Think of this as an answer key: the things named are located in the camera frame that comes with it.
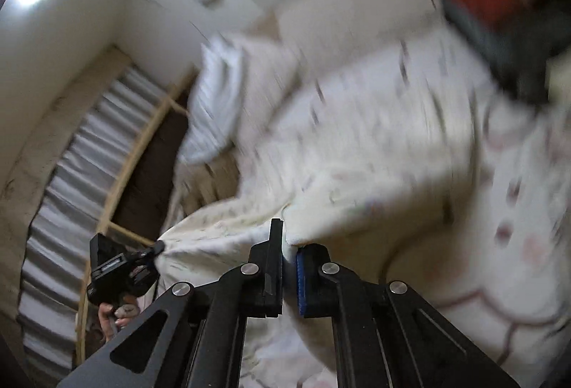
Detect white floral garment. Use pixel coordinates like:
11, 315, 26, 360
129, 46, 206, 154
158, 26, 486, 287

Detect person's left hand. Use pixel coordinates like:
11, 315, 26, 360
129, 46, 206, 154
98, 300, 140, 342

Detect grey white striped curtain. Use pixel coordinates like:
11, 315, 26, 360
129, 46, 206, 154
17, 66, 166, 379

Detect olive brown crumpled garment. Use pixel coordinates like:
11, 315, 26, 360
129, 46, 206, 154
176, 151, 240, 216

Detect pink bear print bedsheet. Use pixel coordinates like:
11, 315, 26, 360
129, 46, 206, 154
324, 56, 570, 387

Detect light blue crumpled cloth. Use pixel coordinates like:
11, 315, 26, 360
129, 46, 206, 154
177, 35, 246, 166

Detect beige fuzzy pillow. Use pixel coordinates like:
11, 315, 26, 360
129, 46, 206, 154
227, 33, 301, 151

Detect wooden shelf frame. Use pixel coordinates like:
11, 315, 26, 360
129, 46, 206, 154
74, 68, 199, 367

